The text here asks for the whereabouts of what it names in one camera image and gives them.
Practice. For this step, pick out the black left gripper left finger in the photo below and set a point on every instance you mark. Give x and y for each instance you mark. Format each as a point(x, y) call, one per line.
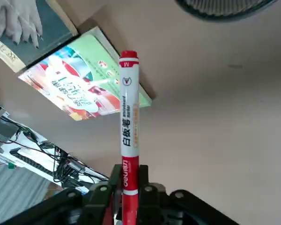
point(96, 204)

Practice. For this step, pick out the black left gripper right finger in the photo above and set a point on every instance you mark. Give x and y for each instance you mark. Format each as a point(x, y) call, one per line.
point(159, 206)

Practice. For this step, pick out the red whiteboard marker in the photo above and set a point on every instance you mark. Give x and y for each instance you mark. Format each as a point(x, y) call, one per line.
point(128, 117)

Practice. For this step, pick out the green colourful juice book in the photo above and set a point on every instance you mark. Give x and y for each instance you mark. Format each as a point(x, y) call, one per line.
point(72, 82)

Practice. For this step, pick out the dark book with hand cover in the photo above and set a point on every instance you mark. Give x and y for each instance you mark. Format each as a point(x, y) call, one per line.
point(46, 30)

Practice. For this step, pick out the black mesh pen holder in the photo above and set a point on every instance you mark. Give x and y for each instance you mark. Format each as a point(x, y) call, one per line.
point(224, 9)

